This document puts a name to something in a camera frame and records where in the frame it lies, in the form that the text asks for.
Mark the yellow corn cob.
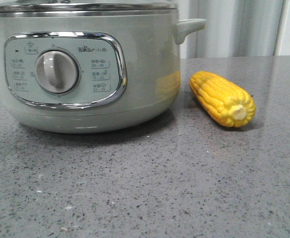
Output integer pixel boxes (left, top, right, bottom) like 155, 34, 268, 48
189, 71, 256, 128

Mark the glass pot lid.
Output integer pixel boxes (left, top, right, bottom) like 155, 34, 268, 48
0, 0, 178, 12

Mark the pale green electric pot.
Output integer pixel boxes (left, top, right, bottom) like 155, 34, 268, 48
0, 9, 207, 134

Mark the white pleated curtain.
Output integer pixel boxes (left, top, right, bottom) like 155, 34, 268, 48
0, 0, 290, 62

